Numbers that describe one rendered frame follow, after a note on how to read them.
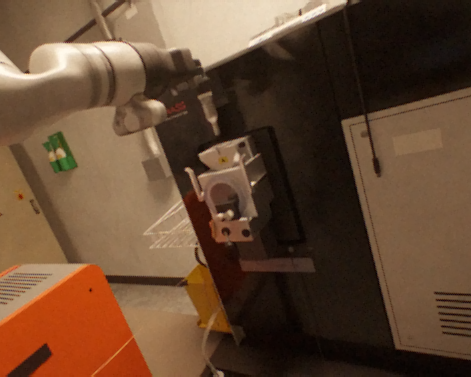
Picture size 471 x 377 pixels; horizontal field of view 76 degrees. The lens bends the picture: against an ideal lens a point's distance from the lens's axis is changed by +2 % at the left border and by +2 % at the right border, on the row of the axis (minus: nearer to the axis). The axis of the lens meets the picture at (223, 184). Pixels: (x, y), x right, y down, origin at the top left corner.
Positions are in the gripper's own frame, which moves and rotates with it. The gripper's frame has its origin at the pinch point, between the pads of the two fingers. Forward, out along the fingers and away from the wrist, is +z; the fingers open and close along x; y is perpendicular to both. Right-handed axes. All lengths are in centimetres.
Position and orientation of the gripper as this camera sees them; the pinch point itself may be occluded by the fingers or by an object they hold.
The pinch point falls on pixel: (202, 81)
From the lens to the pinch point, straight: 57.3
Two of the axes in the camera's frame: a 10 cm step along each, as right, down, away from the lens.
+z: 4.7, -3.7, 8.0
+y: -3.2, -9.2, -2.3
